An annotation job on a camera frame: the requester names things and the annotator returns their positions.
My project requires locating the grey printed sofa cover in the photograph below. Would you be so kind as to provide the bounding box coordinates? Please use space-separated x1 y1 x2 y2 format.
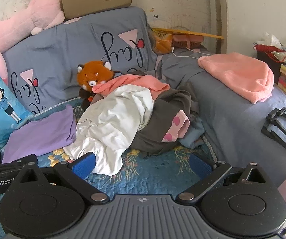
2 6 286 213

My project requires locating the black storage box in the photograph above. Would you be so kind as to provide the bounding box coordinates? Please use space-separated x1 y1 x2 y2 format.
256 43 286 85

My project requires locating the light blue garment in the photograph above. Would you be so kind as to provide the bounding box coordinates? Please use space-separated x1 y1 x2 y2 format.
179 118 206 148

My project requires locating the red cloth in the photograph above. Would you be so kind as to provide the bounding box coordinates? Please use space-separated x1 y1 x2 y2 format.
253 43 283 54

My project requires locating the reddish woven basket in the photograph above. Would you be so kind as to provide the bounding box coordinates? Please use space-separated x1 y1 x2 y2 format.
173 34 204 49

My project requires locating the blue quilted floral blanket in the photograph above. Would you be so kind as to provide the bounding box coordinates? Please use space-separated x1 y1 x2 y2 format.
0 97 219 239

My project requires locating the black folding stand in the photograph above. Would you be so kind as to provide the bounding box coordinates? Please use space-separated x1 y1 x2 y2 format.
261 107 286 158

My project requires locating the white tissue paper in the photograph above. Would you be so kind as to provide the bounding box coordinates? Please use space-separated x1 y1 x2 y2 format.
256 32 283 49

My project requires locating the white charging cable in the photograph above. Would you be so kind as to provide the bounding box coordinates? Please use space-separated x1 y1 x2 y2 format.
171 46 214 60

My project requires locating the pink plush toy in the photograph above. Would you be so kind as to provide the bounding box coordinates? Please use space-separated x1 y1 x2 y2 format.
0 0 65 85

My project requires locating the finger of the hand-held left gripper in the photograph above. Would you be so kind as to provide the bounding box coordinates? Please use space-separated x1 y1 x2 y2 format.
0 154 38 178

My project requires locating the dark grey garment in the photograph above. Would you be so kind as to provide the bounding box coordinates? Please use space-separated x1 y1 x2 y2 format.
94 71 201 156

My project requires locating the pink heart-print garment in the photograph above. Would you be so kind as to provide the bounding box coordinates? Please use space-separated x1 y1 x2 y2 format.
162 110 191 142

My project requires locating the white shirt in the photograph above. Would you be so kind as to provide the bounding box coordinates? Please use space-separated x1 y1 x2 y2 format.
63 84 154 176

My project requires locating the salmon pink towel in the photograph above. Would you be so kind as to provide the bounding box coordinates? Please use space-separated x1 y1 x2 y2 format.
198 52 275 104

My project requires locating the salmon pink garment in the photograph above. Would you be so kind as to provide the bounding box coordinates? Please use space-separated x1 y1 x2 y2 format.
92 75 171 97

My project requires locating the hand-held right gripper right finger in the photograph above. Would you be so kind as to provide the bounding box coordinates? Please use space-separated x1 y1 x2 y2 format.
176 152 269 203

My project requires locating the blue cartoon pillow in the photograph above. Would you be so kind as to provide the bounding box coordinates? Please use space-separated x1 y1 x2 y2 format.
0 63 35 152

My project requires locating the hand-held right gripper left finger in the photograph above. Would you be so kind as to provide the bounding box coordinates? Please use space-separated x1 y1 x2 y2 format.
16 152 110 203

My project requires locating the yellow wooden stick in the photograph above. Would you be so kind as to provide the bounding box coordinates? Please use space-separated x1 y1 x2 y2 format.
153 28 224 40

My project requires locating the orange plastic bag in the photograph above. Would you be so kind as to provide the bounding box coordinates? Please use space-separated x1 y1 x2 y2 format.
151 28 174 55

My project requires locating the red panda plush toy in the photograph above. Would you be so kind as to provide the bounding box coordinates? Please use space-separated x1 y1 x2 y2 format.
77 60 116 111

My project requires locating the purple folded garment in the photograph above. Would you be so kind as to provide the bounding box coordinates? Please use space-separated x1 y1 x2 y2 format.
2 105 76 163

